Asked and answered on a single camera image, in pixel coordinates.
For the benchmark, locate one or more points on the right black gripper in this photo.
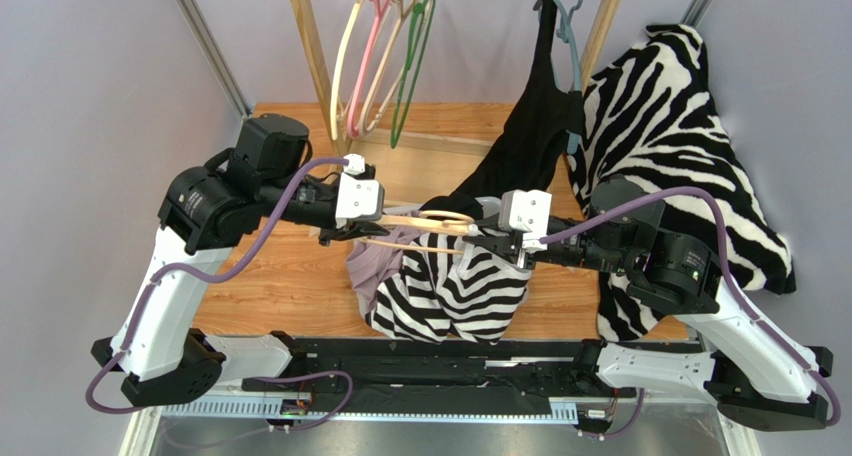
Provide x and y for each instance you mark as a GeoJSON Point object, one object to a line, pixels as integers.
{"type": "Point", "coordinates": [513, 246]}

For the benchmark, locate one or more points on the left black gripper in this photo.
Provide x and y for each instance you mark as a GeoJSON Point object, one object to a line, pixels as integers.
{"type": "Point", "coordinates": [351, 229]}

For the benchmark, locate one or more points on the mauve pink tank top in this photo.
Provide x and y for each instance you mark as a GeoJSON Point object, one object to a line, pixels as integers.
{"type": "Point", "coordinates": [368, 265]}

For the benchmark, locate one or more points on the beige wooden hanger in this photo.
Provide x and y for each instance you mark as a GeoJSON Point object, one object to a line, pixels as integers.
{"type": "Point", "coordinates": [429, 221]}

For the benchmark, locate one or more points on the striped tank top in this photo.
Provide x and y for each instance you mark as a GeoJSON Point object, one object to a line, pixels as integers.
{"type": "Point", "coordinates": [435, 296]}

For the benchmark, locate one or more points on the green hanger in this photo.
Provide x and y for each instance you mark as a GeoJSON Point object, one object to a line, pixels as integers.
{"type": "Point", "coordinates": [418, 34]}

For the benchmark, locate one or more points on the cream hanger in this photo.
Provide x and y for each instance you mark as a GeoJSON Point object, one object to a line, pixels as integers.
{"type": "Point", "coordinates": [343, 101]}

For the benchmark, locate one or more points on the grey blue hanger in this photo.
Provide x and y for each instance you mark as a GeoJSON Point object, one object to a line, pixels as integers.
{"type": "Point", "coordinates": [564, 31]}

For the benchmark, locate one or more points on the light pink hanger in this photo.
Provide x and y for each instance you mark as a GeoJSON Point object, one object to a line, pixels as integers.
{"type": "Point", "coordinates": [370, 117]}

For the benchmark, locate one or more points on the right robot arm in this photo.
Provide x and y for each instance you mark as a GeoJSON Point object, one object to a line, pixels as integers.
{"type": "Point", "coordinates": [671, 246]}

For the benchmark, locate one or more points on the white plastic basket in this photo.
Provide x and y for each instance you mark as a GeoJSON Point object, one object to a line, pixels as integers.
{"type": "Point", "coordinates": [486, 209]}

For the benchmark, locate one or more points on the zebra print blanket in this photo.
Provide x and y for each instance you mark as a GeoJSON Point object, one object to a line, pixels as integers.
{"type": "Point", "coordinates": [651, 119]}

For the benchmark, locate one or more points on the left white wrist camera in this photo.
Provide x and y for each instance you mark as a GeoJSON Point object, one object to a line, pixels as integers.
{"type": "Point", "coordinates": [360, 195]}

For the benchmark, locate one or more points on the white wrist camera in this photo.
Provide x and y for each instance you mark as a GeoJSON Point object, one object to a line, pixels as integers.
{"type": "Point", "coordinates": [527, 213]}
{"type": "Point", "coordinates": [360, 195]}

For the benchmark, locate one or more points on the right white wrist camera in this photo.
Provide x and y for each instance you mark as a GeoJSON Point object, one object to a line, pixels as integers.
{"type": "Point", "coordinates": [527, 213]}

